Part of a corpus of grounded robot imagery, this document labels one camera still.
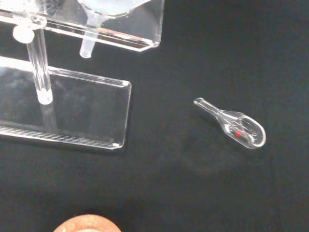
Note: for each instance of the clear funnel stand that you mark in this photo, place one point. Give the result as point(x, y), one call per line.
point(72, 108)

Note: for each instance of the clear glass weighing funnel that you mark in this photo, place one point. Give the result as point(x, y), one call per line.
point(241, 128)

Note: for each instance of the black bench cloth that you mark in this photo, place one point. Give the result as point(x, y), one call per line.
point(193, 181)

